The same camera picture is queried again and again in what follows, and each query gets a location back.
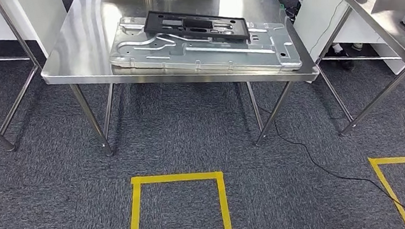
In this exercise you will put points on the black plastic frame part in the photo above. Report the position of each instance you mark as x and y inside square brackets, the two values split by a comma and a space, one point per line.
[153, 28]

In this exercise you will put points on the stainless steel workbench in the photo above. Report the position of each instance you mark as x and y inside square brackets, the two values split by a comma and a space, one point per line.
[89, 39]

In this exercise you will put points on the white cabinet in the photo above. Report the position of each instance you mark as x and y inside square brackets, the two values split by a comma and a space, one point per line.
[308, 19]

